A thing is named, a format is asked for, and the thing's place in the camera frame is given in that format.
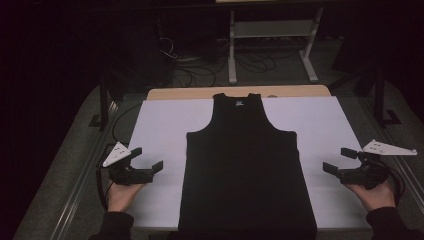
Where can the round table grommet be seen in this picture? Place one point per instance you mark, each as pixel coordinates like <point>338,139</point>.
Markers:
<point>272,96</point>

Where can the white metal stand frame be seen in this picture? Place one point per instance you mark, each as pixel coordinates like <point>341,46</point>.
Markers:
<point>271,28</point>

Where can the black tank top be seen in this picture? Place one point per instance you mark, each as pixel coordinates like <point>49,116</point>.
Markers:
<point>243,166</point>

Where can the black metal stand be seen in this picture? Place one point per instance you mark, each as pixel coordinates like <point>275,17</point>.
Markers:
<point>104,103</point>
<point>380,100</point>

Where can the person's left hand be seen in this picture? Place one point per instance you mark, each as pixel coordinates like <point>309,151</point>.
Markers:
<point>120,196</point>

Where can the person's right hand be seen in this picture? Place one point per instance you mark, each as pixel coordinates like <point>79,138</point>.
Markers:
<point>378,198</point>

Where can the metal floor rail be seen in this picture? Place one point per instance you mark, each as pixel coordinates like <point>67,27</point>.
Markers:
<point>80,186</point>
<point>403,173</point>

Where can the white board sheet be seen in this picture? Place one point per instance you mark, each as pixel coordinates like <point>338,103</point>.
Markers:
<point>160,126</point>

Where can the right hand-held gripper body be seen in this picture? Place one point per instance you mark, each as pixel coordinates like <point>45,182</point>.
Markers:
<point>368,175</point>

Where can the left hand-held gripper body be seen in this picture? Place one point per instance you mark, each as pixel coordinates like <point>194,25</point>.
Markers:
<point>128,175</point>

